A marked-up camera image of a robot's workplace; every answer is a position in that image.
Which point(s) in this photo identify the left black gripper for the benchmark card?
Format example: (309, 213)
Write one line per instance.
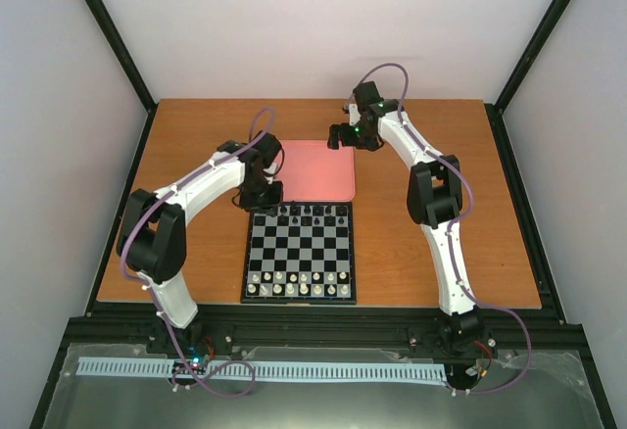
(275, 201)

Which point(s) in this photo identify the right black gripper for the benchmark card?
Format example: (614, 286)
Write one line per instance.
(345, 140)

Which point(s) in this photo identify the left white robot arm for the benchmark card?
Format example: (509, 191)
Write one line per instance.
(152, 242)

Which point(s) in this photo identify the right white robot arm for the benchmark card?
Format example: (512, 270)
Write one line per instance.
(434, 202)

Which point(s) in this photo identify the pink tray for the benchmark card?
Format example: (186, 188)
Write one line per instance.
(312, 172)

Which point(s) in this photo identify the black and grey chessboard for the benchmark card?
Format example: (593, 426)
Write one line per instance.
(301, 250)

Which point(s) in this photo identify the black aluminium frame base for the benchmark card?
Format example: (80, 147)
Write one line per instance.
(563, 388)

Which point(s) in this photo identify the light blue cable duct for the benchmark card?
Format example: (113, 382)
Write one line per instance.
(267, 371)

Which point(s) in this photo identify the right black frame post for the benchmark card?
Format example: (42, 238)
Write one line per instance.
(532, 51)

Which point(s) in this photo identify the black frame post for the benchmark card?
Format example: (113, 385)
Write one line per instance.
(532, 51)
(107, 25)

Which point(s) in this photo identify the left black frame post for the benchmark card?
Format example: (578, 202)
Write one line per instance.
(107, 25)

